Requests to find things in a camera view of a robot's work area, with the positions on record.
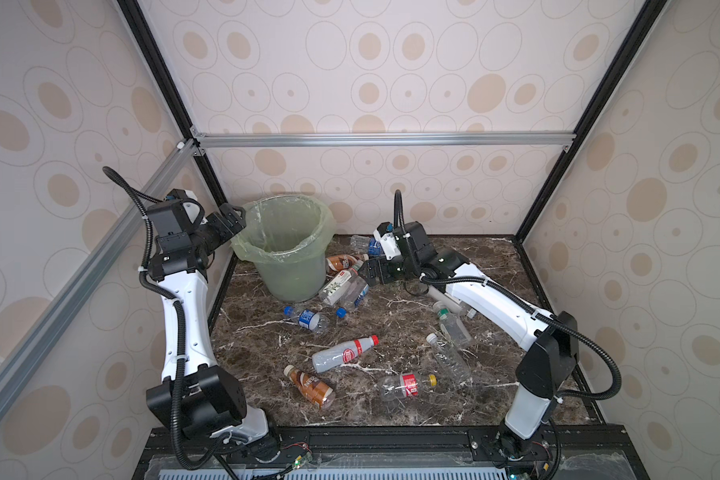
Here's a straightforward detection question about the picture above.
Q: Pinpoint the white bottle red cap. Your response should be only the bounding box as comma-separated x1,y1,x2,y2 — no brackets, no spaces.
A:
312,335,379,373

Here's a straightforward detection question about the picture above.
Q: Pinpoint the green mesh bin with liner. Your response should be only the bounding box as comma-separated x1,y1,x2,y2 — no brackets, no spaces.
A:
231,194,336,303

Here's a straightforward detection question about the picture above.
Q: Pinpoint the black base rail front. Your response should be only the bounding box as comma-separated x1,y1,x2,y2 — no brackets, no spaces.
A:
133,424,648,479

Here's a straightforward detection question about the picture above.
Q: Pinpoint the clear cola bottle yellow cap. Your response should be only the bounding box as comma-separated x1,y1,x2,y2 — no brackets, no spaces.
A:
378,372,438,402

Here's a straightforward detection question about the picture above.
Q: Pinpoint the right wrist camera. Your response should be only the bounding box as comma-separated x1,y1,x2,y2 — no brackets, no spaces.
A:
374,222,401,260

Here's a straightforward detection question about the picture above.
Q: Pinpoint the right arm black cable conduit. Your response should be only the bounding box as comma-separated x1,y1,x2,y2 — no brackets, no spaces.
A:
392,189,623,402

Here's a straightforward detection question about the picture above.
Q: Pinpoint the brown Nescafe bottle front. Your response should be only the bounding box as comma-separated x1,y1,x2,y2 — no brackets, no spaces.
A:
283,365,335,409

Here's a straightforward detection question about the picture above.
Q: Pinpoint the brown Nescafe bottle near bin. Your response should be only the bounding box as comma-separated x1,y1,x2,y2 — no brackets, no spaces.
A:
326,254,369,274

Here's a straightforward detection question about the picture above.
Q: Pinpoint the small blue label water bottle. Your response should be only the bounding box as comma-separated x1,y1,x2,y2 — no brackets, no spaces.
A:
283,306,329,335

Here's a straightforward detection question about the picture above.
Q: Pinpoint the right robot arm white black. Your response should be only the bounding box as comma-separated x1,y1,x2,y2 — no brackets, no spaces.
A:
370,222,578,448

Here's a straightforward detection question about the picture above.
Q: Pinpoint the square matcha label bottle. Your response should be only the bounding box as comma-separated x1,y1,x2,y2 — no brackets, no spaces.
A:
427,286,477,319

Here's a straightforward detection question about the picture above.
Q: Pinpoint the diagonal aluminium rail left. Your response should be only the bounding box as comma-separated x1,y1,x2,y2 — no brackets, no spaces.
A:
0,139,198,448

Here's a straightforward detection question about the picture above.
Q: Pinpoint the clear bottle green cap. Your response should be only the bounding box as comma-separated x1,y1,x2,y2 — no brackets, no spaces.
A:
437,308,474,347

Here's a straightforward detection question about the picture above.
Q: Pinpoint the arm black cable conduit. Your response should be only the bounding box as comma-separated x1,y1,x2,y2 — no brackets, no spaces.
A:
392,189,623,402
101,166,229,472

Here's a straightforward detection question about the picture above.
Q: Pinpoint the white floral label bottle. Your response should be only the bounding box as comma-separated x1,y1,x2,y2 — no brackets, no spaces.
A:
318,268,358,306

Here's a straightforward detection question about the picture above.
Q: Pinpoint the clear bottle blue cap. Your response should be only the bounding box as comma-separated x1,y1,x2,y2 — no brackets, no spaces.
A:
336,277,369,320

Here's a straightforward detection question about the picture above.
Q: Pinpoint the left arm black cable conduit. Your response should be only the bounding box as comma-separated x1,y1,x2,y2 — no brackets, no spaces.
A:
101,166,229,472

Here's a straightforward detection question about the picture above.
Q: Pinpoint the clear ribbed bottle white cap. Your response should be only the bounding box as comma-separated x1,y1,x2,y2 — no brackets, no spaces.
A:
426,333,473,386

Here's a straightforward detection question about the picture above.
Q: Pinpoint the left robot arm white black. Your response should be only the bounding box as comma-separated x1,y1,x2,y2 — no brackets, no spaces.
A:
139,189,269,444

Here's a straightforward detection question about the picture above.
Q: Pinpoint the Pocari Sweat clear bottle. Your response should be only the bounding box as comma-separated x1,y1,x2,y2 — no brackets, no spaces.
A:
350,235,384,259

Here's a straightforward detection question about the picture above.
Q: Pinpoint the horizontal aluminium rail back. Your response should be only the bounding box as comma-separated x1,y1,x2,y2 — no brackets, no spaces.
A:
196,131,576,150

